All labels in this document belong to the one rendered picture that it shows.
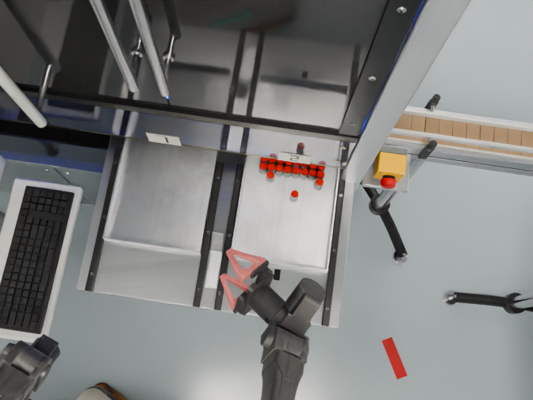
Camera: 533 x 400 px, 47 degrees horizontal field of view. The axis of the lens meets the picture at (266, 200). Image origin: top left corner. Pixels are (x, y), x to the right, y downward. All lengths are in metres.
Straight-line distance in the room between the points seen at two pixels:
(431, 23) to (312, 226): 0.83
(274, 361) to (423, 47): 0.58
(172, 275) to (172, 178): 0.27
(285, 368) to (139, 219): 0.74
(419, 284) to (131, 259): 1.35
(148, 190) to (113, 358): 1.02
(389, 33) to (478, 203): 1.82
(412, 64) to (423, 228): 1.64
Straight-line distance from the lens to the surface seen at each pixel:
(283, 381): 1.08
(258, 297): 1.21
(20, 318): 1.78
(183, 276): 1.64
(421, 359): 2.58
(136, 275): 1.66
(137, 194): 1.70
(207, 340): 2.50
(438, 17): 0.95
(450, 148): 1.75
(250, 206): 1.66
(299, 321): 1.16
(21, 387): 1.16
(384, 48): 1.04
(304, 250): 1.64
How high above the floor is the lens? 2.49
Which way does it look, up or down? 75 degrees down
